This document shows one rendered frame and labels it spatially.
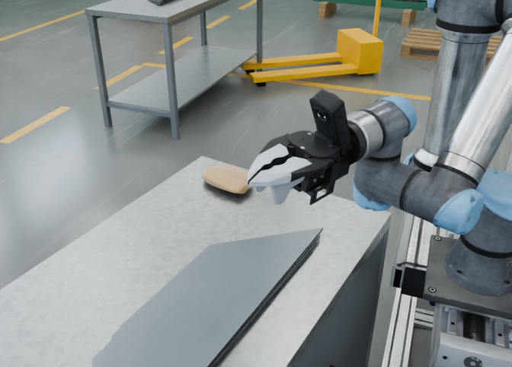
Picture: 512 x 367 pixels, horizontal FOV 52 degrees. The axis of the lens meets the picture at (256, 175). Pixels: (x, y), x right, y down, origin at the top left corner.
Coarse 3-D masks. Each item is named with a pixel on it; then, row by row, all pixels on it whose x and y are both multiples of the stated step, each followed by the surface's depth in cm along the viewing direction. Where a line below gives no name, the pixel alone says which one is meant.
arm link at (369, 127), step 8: (360, 112) 82; (352, 120) 80; (360, 120) 80; (368, 120) 81; (376, 120) 81; (360, 128) 79; (368, 128) 80; (376, 128) 81; (368, 136) 79; (376, 136) 81; (368, 144) 80; (376, 144) 81; (368, 152) 80; (360, 160) 82
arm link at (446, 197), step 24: (504, 0) 87; (504, 24) 86; (504, 48) 84; (504, 72) 82; (480, 96) 83; (504, 96) 82; (480, 120) 82; (504, 120) 82; (456, 144) 83; (480, 144) 81; (432, 168) 85; (456, 168) 82; (480, 168) 82; (408, 192) 84; (432, 192) 82; (456, 192) 81; (432, 216) 82; (456, 216) 79
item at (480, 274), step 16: (464, 240) 110; (448, 256) 115; (464, 256) 110; (480, 256) 107; (496, 256) 106; (448, 272) 114; (464, 272) 110; (480, 272) 108; (496, 272) 107; (464, 288) 110; (480, 288) 108; (496, 288) 108
